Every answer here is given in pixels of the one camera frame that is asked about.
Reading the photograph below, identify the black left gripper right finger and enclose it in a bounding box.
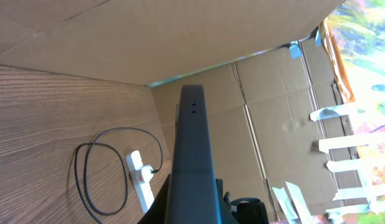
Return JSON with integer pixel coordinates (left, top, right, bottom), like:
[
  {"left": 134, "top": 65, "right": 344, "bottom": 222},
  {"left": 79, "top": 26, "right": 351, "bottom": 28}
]
[{"left": 216, "top": 179, "right": 239, "bottom": 224}]

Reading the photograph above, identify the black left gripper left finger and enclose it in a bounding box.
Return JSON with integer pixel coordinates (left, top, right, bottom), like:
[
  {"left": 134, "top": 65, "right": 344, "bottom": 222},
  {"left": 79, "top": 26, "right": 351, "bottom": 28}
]
[{"left": 138, "top": 174, "right": 171, "bottom": 224}]

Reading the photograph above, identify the black smartphone with blue screen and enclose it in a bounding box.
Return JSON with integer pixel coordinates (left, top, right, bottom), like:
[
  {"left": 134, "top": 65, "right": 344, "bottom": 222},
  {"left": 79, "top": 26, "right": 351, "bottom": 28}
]
[{"left": 164, "top": 85, "right": 222, "bottom": 224}]

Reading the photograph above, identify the black charging cable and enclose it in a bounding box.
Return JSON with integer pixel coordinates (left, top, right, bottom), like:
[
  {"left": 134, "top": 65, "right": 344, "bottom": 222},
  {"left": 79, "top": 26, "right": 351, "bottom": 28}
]
[{"left": 74, "top": 126, "right": 164, "bottom": 224}]

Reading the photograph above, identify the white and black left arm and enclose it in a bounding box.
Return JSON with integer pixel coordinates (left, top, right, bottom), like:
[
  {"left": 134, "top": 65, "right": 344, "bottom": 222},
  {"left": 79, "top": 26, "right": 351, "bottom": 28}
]
[{"left": 138, "top": 174, "right": 269, "bottom": 224}]

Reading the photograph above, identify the white charger plug adapter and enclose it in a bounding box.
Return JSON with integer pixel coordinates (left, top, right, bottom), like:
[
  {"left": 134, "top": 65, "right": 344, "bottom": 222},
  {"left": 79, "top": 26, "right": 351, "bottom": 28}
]
[{"left": 138, "top": 165, "right": 153, "bottom": 183}]

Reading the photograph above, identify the white power strip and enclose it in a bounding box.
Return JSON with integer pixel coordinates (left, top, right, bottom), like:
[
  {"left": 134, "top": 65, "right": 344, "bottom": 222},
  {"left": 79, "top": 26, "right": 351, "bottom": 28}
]
[{"left": 125, "top": 151, "right": 154, "bottom": 213}]

